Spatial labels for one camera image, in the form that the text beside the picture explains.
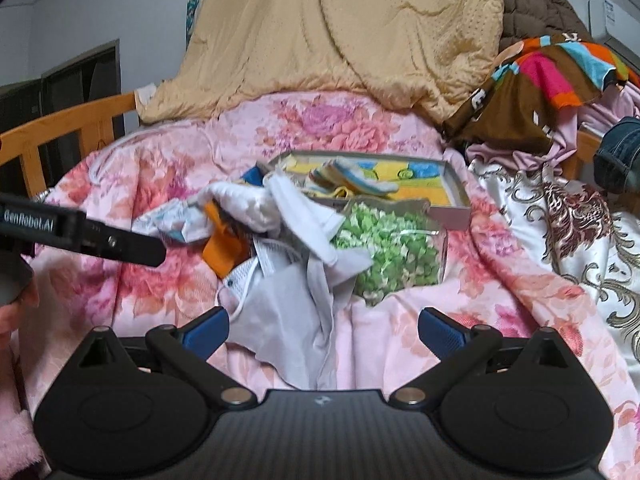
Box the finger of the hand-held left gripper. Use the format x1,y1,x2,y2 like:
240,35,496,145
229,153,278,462
82,217,167,268

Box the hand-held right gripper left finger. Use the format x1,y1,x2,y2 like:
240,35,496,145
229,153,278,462
80,306,255,406

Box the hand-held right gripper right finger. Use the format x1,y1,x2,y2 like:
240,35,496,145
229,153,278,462
387,307,563,406

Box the orange rubber band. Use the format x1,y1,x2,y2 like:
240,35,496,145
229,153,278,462
202,200,251,278

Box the white fluffy towel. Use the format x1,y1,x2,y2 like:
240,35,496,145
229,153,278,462
197,180,281,236

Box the grey shallow cardboard box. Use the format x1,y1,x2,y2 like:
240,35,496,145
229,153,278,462
267,150,473,231

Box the person's left hand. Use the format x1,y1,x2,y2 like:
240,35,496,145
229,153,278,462
0,282,40,339

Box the blue white plastic packet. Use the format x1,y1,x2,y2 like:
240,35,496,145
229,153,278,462
135,200,211,246

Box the white mesh mask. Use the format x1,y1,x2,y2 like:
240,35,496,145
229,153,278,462
215,252,296,311

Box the pink floral bedsheet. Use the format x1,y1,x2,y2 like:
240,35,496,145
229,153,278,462
20,91,640,480

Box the yellow towel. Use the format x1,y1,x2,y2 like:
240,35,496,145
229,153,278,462
287,157,448,208

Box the light grey cloth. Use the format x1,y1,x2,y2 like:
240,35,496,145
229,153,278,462
267,172,373,281

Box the white ornate patterned blanket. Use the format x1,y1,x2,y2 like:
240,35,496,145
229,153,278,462
470,157,640,391

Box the striped folded cloth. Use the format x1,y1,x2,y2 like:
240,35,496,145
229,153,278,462
302,159,401,198

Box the pale pink satin cloth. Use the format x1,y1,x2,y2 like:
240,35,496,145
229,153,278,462
465,67,640,166

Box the blue jeans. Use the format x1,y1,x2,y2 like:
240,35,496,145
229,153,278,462
592,116,640,196

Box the colourful striped brown cloth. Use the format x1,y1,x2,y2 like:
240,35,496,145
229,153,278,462
442,32,632,156

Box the beige quilt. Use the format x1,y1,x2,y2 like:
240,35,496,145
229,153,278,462
137,0,506,126

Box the brown quilted jacket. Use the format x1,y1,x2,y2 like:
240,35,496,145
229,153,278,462
500,0,593,53

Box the white air conditioner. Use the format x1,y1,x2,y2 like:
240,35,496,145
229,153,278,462
587,0,640,68

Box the wooden bed frame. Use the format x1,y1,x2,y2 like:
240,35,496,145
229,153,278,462
0,91,603,201

